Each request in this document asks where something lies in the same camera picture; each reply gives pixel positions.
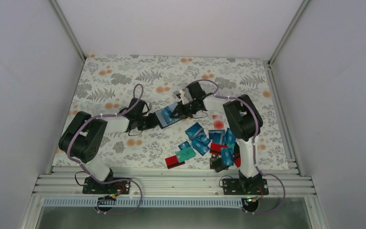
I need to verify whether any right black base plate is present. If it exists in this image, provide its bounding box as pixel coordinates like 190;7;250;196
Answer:
221;178;269;195

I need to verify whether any black leather card holder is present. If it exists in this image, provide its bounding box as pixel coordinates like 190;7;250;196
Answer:
155;103;181;129

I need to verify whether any blue logo card with chip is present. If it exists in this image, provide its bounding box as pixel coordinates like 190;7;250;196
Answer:
192;139;210;156

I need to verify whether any red card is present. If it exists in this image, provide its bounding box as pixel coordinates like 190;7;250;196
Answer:
165;156;185;169
210;142;229;155

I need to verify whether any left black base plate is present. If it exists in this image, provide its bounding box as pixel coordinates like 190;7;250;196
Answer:
82;177;131;195

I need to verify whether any black card bottom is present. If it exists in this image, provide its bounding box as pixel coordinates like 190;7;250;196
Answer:
210;158;229;173

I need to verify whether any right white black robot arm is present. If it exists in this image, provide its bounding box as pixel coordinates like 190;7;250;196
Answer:
172;80;263;194

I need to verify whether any blue VIP card with chip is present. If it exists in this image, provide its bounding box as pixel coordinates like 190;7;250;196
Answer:
157;107;179;126

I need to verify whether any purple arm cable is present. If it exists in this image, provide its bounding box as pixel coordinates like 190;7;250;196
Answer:
67;83;144;216
183;79;286;216

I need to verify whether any grey slotted cable duct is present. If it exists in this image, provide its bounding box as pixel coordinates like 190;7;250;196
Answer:
42;197;243;208

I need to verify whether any blue card centre pile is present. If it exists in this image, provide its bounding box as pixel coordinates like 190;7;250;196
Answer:
208;129;225;145

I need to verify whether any red card lower left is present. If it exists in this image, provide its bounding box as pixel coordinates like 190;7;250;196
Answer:
165;156;185;169

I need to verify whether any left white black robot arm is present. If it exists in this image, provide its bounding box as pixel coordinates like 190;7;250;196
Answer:
58;98;159;193

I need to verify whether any aluminium front rail frame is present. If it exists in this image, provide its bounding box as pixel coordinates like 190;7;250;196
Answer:
32;167;316;198

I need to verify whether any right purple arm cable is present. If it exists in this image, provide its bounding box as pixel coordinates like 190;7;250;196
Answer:
183;79;286;216

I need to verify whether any blue card upper right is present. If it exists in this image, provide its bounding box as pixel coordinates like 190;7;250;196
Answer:
225;128;236;148

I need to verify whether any blue striped card upper left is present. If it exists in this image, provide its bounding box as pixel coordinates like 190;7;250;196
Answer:
185;122;205;140

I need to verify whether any green VIP card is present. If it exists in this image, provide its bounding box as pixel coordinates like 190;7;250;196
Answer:
175;147;196;163

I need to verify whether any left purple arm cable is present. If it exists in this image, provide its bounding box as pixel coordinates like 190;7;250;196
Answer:
67;83;144;216

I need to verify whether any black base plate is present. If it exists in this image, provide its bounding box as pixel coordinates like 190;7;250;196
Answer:
82;177;131;195
221;178;269;195

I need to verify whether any blue VIP card lower right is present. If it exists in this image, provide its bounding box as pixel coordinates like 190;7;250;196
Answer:
221;147;234;167

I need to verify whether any red card middle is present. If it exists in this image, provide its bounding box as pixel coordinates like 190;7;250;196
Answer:
210;142;229;155

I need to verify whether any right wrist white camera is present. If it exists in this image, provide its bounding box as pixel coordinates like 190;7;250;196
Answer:
176;90;189;104

